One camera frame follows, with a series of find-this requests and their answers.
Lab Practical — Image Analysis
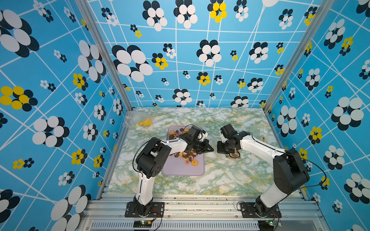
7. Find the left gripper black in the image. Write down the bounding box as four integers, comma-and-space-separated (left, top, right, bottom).
192, 139, 215, 154

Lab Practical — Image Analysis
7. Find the pile of poured cookies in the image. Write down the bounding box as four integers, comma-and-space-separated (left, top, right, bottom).
165, 136, 198, 166

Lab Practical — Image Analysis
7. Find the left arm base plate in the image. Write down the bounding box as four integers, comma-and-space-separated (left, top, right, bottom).
124, 202, 165, 218

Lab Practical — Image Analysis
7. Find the left controller board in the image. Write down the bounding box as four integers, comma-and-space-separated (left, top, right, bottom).
133, 220, 152, 229

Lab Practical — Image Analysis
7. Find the aluminium front rail frame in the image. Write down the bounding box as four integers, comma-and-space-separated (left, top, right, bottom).
78, 193, 330, 231

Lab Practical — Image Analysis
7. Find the ziploc bag of cookies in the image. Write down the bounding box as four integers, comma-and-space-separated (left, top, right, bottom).
123, 111, 154, 128
250, 124, 275, 143
225, 149, 241, 159

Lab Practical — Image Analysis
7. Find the controller board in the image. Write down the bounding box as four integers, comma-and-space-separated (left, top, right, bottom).
133, 220, 152, 229
258, 221, 276, 231

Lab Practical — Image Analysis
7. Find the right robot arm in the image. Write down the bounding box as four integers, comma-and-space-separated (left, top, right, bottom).
217, 124, 310, 217

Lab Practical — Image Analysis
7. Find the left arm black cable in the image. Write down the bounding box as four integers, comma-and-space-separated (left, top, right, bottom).
132, 124, 197, 174

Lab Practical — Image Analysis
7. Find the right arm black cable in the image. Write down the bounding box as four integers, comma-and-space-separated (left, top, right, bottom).
228, 132, 328, 190

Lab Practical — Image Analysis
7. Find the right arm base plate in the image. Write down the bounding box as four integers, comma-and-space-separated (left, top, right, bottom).
237, 202, 282, 219

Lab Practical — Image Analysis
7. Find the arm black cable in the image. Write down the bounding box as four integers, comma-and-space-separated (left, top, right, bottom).
132, 124, 197, 174
228, 132, 328, 190

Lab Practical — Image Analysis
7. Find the lilac plastic tray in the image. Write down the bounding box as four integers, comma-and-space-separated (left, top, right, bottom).
162, 125, 205, 176

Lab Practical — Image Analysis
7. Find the right controller board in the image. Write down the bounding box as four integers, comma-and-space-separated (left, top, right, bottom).
258, 221, 276, 231

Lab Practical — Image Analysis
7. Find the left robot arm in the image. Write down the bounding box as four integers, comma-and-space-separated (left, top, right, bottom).
133, 125, 214, 217

